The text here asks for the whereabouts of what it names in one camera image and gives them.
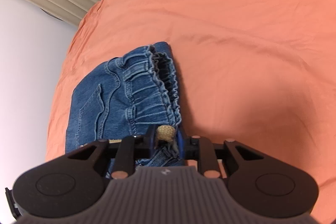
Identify blue denim jeans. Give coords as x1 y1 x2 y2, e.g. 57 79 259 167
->
65 42 184 166

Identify orange bed sheet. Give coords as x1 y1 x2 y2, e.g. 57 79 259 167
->
46 0 335 223

